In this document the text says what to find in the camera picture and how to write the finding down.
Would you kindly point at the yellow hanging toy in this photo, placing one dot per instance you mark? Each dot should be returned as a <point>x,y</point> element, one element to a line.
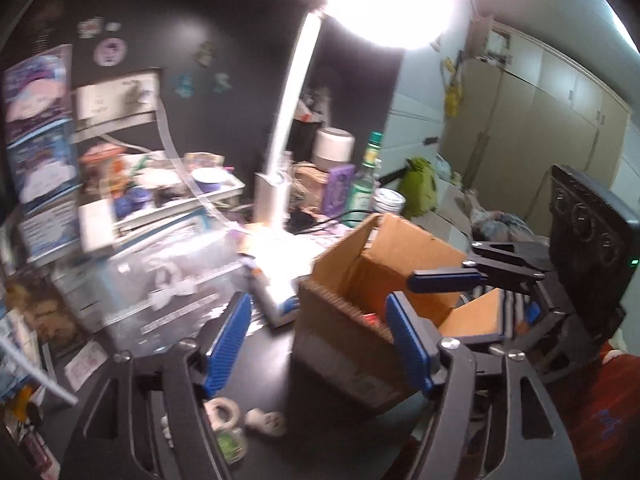
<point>452,95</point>

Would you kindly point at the clear plastic storage box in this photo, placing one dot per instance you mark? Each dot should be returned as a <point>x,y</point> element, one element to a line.
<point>160,285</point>

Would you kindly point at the blue and white carton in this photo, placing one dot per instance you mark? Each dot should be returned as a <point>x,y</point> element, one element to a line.
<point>277,300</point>

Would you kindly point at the pile of clothes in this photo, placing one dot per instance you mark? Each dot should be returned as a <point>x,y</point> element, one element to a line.
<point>497,222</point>

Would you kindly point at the beige wardrobe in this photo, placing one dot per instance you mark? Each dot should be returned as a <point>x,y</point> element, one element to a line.
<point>540,110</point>

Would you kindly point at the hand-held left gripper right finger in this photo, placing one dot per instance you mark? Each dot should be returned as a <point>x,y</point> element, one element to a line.
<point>407,345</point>

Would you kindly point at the pink and white packet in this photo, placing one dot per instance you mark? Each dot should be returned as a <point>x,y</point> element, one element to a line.
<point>85,364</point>

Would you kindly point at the green glass bottle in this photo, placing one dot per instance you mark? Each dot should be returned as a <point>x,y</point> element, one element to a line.
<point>364,187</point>

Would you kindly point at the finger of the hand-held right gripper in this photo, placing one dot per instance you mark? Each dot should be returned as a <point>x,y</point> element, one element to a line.
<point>445,281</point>
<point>520,320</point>

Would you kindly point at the white storage tray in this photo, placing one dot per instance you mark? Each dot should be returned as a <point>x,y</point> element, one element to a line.
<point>165,195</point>

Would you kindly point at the purple patterned box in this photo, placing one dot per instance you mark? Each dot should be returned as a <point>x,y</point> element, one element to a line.
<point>339,187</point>

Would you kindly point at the red cloth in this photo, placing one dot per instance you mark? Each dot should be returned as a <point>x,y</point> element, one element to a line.
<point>607,415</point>

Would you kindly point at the blue printed poster stack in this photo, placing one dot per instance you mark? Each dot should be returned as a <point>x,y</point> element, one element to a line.
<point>40,155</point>

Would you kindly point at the small white figurine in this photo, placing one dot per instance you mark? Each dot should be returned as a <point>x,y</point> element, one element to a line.
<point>265,421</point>

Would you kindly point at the brown cardboard box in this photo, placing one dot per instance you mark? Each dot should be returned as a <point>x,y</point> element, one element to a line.
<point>340,350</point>

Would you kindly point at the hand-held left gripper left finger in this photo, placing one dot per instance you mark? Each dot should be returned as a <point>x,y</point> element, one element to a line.
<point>229,341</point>

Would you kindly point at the white wall board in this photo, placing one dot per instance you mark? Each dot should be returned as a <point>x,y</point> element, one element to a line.
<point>117,102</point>

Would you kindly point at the round purple wall sticker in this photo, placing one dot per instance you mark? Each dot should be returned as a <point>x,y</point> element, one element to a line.
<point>111,52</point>

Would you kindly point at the white desk lamp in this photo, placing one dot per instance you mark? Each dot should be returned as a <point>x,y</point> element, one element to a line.
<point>285,125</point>

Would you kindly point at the green plush toy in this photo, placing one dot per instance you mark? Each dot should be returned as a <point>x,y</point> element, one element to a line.
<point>421,185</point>

